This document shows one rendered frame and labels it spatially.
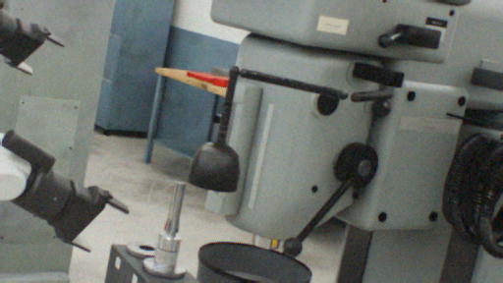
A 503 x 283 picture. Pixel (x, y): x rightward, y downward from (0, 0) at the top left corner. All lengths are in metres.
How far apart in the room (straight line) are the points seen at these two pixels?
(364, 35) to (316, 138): 0.17
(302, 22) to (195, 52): 7.46
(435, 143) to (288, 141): 0.30
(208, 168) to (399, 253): 0.67
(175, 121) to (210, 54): 0.86
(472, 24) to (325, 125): 0.33
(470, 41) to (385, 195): 0.30
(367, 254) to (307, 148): 0.53
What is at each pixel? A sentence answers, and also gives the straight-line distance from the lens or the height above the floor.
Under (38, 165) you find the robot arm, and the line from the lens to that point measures 1.52.
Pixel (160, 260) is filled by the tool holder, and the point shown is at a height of 1.13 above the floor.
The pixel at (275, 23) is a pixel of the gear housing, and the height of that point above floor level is 1.65.
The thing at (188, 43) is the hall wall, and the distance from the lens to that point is 8.82.
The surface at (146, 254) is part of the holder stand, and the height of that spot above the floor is 1.12.
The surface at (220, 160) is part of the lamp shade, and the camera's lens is 1.19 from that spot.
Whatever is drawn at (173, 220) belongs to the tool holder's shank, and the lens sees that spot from 1.74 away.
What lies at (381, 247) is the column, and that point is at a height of 1.24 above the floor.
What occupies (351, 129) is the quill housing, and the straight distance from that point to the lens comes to 1.39.
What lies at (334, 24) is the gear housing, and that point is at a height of 1.67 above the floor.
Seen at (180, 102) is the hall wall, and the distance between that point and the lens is 8.84.
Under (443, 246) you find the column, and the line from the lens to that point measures 1.70.
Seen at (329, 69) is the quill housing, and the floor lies 1.60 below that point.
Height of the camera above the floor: 1.69
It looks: 10 degrees down
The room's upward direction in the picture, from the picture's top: 11 degrees clockwise
